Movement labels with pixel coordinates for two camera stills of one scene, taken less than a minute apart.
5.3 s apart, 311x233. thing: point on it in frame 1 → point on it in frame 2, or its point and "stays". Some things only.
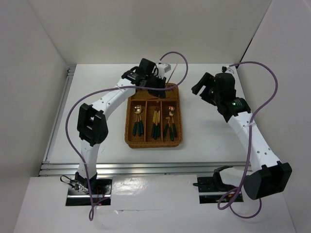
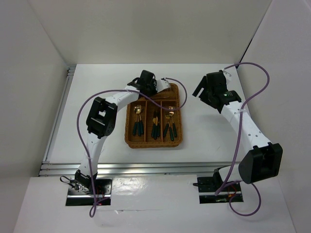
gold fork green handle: (165, 134) stays
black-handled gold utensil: (174, 127) stays
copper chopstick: (169, 78) → (163, 97)
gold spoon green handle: (138, 125) stays
